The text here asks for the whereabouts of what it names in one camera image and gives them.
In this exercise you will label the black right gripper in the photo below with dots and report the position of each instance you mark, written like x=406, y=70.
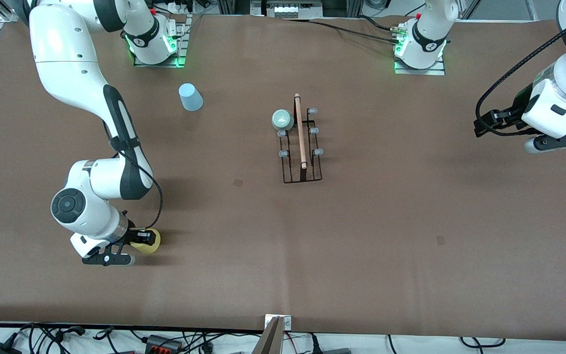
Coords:
x=135, y=237

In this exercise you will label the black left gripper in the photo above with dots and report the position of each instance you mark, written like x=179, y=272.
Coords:
x=517, y=109

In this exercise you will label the yellow plastic cup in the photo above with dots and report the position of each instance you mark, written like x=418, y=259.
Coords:
x=151, y=249

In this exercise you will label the pale green plastic cup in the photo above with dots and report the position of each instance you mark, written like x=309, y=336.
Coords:
x=282, y=119

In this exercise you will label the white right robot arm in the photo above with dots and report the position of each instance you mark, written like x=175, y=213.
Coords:
x=67, y=59

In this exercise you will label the light blue plastic cup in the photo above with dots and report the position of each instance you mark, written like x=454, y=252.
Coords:
x=190, y=97

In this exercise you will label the black orange connector block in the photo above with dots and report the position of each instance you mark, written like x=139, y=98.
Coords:
x=162, y=343

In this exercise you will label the large table cover sheet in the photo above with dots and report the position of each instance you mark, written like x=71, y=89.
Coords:
x=312, y=246

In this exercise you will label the black power adapter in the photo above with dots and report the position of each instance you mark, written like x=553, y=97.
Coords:
x=0, y=349

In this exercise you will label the grey electronics box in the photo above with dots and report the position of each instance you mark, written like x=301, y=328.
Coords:
x=293, y=9

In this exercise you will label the white power strip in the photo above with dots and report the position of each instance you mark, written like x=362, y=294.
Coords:
x=181, y=7

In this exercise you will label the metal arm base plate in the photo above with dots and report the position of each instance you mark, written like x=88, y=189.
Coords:
x=420, y=72
x=157, y=64

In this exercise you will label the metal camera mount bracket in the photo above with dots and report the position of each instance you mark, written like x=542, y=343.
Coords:
x=273, y=339

